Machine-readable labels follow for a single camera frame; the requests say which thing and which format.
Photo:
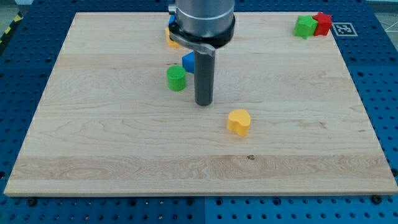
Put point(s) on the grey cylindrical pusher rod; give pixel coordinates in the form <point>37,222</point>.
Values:
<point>204,68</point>

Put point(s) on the green cylinder block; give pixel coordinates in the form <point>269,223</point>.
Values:
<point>176,78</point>

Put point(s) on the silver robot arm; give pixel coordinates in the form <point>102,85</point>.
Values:
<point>202,26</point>

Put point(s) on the yellow block behind arm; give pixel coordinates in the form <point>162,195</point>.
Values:
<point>170,42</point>

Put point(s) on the blue block behind arm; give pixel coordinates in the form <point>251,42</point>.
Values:
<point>172,19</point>

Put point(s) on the blue triangle block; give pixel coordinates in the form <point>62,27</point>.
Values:
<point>188,62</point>

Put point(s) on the yellow heart block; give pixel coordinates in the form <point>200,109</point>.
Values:
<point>239,122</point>

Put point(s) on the wooden board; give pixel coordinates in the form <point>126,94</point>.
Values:
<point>107,124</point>

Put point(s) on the green star block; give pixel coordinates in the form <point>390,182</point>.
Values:
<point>305,26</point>

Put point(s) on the red star block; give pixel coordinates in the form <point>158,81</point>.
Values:
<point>324,23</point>

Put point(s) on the white fiducial marker tag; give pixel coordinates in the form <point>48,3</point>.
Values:
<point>344,29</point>

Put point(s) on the yellow black hazard tape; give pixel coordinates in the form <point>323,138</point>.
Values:
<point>11,29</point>

